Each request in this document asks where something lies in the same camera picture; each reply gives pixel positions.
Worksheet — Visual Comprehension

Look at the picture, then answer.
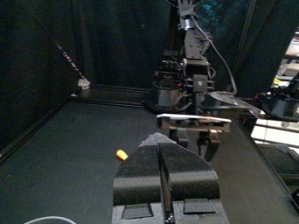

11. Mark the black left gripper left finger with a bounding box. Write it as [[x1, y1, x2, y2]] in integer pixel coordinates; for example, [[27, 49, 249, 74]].
[[111, 132, 174, 224]]

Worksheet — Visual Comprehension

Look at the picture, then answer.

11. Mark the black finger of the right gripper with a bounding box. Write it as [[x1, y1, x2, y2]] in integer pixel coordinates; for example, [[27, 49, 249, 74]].
[[169, 129, 191, 149], [198, 129, 222, 163]]

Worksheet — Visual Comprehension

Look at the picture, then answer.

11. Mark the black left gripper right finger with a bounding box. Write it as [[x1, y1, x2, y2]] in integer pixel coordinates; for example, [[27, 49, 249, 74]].
[[157, 132, 231, 224]]

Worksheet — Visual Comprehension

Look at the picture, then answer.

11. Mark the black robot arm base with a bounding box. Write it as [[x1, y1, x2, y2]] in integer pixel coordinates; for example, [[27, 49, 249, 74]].
[[258, 73, 299, 123]]

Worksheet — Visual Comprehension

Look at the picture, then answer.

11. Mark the orange toy fry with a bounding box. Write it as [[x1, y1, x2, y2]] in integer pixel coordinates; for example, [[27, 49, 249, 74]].
[[117, 149, 130, 162]]

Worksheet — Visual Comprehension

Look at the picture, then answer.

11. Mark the clear plastic sheet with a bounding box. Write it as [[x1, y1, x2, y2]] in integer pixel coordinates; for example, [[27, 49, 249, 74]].
[[207, 90, 263, 119]]

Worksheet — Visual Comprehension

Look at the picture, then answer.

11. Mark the black mesh chair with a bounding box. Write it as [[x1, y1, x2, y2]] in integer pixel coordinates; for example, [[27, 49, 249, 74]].
[[257, 143, 299, 187]]

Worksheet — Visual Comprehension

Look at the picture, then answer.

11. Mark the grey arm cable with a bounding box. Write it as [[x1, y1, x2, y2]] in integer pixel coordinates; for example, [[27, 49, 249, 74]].
[[191, 18, 239, 96]]

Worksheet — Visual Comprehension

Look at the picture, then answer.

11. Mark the white cable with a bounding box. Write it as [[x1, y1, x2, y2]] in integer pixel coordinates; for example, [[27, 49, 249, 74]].
[[23, 215, 79, 224]]

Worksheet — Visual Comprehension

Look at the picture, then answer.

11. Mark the white corner bracket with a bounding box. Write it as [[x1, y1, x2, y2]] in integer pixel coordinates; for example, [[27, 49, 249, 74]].
[[78, 78, 91, 90]]

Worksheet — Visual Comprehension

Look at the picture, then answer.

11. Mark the black frame post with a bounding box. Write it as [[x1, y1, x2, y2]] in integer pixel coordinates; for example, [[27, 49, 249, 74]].
[[231, 0, 259, 77]]

